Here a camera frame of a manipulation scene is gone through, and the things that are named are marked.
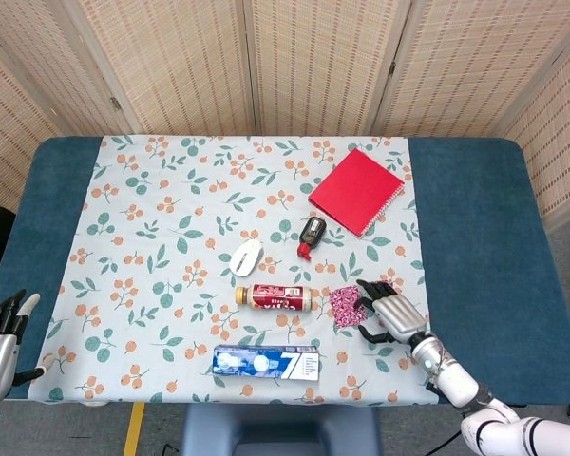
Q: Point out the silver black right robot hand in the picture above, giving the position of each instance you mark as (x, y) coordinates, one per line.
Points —
(399, 316)

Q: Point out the magenta white patterned card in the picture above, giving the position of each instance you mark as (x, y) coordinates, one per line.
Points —
(343, 306)

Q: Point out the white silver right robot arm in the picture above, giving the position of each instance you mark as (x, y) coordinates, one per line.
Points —
(456, 380)

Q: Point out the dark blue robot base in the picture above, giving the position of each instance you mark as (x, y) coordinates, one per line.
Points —
(280, 430)

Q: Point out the blue table cover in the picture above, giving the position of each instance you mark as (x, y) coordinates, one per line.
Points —
(480, 237)

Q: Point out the black ink bottle red cap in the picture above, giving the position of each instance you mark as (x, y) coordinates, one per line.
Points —
(312, 230)

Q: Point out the red Costa coffee bottle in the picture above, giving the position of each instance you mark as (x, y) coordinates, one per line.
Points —
(275, 298)

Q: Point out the red spiral notebook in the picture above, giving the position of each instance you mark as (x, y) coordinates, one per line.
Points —
(356, 192)

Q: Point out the blue white toothpaste box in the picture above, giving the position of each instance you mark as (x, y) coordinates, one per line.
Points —
(266, 363)

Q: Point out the yellow floor tape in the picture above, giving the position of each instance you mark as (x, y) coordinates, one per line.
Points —
(134, 430)

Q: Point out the white computer mouse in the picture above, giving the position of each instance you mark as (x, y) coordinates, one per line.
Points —
(246, 258)

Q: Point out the floral print tablecloth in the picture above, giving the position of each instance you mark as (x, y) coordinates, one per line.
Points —
(171, 285)

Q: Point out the brass screen hinge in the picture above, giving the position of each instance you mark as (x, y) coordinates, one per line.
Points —
(115, 103)
(392, 67)

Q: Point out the woven bamboo folding screen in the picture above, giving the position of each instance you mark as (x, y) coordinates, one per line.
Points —
(195, 71)

